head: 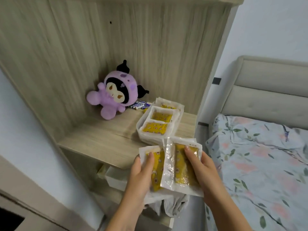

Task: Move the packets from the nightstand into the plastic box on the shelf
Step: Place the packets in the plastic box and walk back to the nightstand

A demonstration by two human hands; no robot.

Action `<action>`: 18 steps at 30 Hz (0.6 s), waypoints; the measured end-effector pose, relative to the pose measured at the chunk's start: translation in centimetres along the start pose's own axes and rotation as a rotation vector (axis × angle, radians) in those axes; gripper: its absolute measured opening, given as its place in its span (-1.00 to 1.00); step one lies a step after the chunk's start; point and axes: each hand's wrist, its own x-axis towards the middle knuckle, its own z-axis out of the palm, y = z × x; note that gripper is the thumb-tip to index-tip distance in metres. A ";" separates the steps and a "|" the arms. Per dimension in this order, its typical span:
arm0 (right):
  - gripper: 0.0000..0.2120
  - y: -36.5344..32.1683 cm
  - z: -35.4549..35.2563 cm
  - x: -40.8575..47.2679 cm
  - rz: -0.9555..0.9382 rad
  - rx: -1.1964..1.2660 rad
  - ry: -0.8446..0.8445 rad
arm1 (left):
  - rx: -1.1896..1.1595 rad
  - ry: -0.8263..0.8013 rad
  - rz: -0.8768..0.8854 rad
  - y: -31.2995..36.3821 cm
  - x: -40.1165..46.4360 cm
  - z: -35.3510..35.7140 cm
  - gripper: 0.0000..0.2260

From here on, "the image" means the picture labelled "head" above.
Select white box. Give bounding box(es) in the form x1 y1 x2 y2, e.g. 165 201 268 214
105 165 175 229

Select beige padded headboard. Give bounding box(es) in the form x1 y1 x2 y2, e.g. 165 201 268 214
220 55 308 130

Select purple plush toy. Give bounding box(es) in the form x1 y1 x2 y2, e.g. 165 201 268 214
86 60 150 121

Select gray crumpled clothes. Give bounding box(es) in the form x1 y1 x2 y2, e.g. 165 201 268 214
150 193 189 218

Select wooden shelf unit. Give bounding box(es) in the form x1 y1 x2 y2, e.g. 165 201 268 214
0 0 245 229

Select person's right hand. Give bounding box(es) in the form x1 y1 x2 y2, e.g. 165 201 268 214
184 146 228 205

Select person's left hand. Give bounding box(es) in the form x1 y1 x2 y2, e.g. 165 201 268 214
121 152 155 210

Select black door handle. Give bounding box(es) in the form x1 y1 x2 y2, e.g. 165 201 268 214
0 207 26 231

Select floral pillow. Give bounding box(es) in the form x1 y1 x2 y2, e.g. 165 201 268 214
208 114 308 166

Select bundle of blue white batteries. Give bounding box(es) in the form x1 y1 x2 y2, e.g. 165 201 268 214
130 100 151 110

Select clear plastic container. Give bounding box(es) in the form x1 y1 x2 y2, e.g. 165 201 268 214
136 97 185 146

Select floral bed sheet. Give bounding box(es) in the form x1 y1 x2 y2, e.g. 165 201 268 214
204 114 308 231

